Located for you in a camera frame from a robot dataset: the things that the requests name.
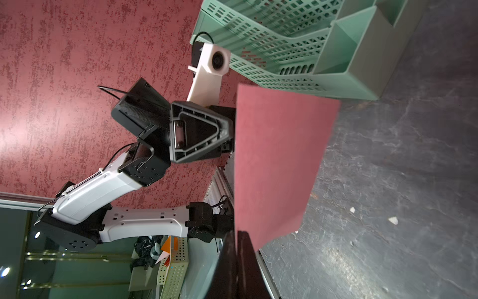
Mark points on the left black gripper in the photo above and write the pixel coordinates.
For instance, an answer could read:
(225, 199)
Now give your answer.
(199, 133)

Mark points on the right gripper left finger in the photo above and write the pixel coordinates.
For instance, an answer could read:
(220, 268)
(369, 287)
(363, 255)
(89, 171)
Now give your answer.
(225, 278)

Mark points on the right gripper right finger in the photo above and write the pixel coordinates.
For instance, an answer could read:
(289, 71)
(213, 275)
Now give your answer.
(251, 284)

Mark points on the pink square paper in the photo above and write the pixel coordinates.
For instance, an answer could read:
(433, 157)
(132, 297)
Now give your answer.
(280, 139)

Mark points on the green plastic file organizer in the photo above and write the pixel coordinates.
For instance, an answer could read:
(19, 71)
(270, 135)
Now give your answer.
(328, 48)

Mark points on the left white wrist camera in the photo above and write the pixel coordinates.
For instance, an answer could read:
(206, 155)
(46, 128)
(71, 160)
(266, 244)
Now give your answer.
(210, 64)

